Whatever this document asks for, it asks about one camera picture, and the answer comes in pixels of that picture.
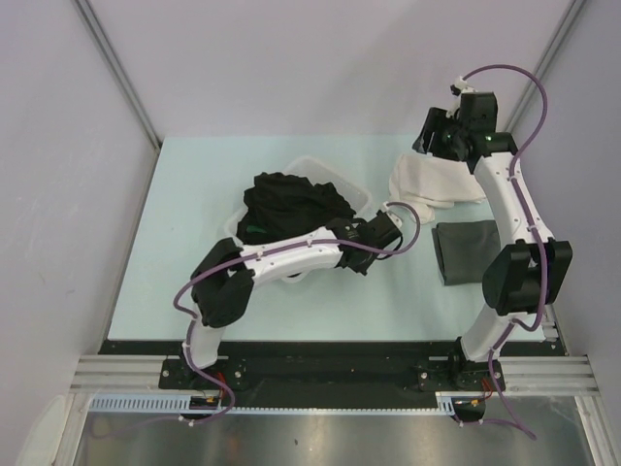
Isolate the white plastic basket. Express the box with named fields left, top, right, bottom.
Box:
left=223, top=155, right=374, bottom=283

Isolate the white floral t-shirt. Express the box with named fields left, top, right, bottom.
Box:
left=388, top=153, right=486, bottom=223

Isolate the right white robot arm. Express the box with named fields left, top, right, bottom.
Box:
left=412, top=87, right=572, bottom=389

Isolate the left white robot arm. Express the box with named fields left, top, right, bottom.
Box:
left=180, top=211, right=403, bottom=388

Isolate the folded dark grey t-shirt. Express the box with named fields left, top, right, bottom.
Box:
left=432, top=219, right=501, bottom=286

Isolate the black t-shirt pile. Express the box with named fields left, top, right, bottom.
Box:
left=236, top=172, right=355, bottom=245

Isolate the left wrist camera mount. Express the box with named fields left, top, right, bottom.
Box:
left=379, top=202, right=403, bottom=229

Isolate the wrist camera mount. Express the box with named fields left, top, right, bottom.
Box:
left=450, top=76, right=477, bottom=106
left=379, top=202, right=403, bottom=229

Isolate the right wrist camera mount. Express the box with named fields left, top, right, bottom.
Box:
left=450, top=76, right=477, bottom=106

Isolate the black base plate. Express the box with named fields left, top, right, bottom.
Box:
left=99, top=339, right=567, bottom=409

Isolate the white slotted cable duct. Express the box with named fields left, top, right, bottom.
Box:
left=89, top=394, right=455, bottom=416

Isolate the aluminium frame rail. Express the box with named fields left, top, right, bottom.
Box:
left=71, top=355, right=600, bottom=396

